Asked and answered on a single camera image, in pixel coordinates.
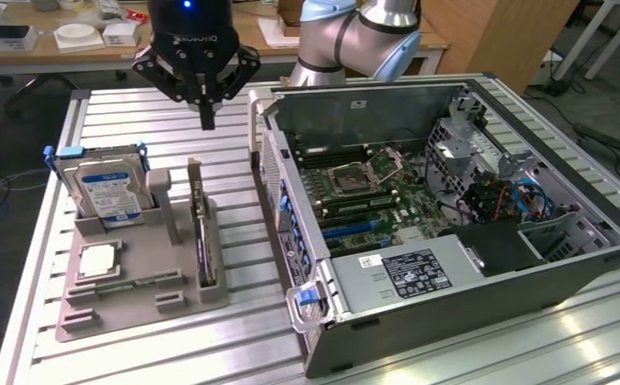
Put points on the white paper stack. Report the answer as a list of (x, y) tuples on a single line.
[(276, 34)]

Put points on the white desk frame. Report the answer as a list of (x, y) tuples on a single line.
[(582, 40)]

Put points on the red packet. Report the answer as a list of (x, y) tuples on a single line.
[(139, 17)]

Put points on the wooden cabinet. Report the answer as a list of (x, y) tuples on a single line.
[(529, 40)]

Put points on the blue card retention clip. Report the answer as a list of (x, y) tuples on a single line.
[(284, 204), (306, 264), (299, 245)]

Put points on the grey mug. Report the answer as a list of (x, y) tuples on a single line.
[(44, 5)]

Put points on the metal socket cover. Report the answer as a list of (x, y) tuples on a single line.
[(386, 160)]

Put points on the grey metal disk bay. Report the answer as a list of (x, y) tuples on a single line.
[(561, 236)]

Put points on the white labelled cardboard box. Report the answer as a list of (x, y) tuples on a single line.
[(122, 35)]

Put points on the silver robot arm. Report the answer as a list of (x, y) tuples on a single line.
[(330, 36)]

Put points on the black graphics card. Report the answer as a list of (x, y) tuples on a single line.
[(204, 248)]

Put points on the green RAM stick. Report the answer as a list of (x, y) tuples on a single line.
[(127, 285)]

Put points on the perforated metal drive cage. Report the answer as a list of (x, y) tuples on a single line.
[(449, 152)]

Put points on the blue disk caddy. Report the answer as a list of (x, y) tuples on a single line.
[(143, 168)]

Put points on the black open PC case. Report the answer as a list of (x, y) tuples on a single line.
[(449, 321)]

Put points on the dark installed RAM stick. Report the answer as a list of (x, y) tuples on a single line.
[(362, 209)]

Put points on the blue expansion slot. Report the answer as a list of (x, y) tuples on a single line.
[(346, 229)]

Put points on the grey power supply unit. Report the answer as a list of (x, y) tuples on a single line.
[(362, 288)]

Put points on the silver chipset heatsink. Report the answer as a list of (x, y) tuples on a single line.
[(410, 235)]

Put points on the CPU socket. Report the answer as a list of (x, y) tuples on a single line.
[(351, 180)]

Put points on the wooden desk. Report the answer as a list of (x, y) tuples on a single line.
[(31, 58)]

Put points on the black power adapter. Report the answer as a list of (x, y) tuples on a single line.
[(556, 88)]

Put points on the silver hard disk drive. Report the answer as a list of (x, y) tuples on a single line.
[(103, 192)]

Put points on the grey parts rack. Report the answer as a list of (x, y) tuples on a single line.
[(127, 305)]

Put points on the brown cardboard box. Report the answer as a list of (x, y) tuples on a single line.
[(290, 10)]

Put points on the white box with black device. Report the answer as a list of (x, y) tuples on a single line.
[(15, 40)]

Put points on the green motherboard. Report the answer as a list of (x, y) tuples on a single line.
[(410, 192)]

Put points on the blue case latch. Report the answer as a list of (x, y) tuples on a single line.
[(306, 298)]

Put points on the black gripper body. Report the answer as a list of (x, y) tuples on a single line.
[(191, 36)]

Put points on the silver CPU chip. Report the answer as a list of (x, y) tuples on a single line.
[(96, 260)]

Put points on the grey printed packet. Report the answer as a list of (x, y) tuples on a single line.
[(110, 9)]

